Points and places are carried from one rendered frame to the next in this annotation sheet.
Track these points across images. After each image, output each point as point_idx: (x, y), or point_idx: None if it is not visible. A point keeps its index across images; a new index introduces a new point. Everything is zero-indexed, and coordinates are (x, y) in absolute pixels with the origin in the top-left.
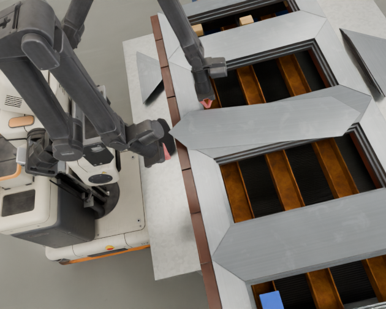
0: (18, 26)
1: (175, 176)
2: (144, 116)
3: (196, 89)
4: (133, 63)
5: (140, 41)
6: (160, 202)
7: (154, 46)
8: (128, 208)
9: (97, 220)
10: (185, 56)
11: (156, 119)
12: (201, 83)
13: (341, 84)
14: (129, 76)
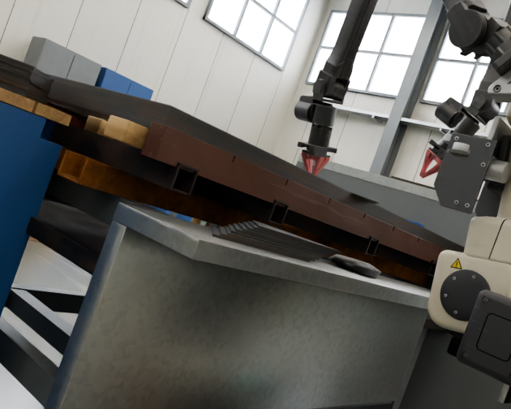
0: None
1: (383, 277)
2: (349, 273)
3: (324, 147)
4: (254, 249)
5: (170, 222)
6: (426, 293)
7: (173, 218)
8: None
9: None
10: (349, 82)
11: (337, 267)
12: (330, 127)
13: None
14: (297, 263)
